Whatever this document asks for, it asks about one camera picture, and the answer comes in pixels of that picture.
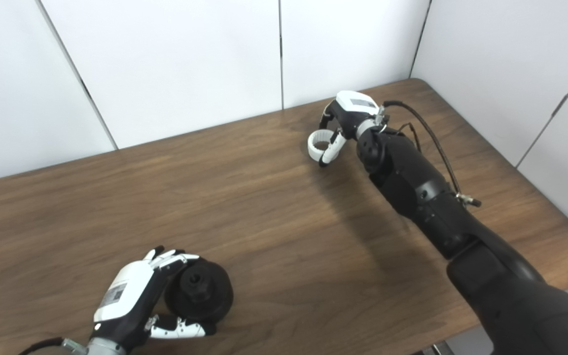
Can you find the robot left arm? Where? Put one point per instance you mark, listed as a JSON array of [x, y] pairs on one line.
[[104, 347]]

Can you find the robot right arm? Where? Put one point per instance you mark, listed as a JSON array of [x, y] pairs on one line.
[[432, 197]]

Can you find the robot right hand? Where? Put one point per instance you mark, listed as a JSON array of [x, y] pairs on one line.
[[355, 111]]

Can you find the round black part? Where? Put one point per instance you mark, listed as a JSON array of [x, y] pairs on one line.
[[205, 296]]

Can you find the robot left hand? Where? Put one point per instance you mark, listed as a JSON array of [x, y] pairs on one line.
[[126, 293]]

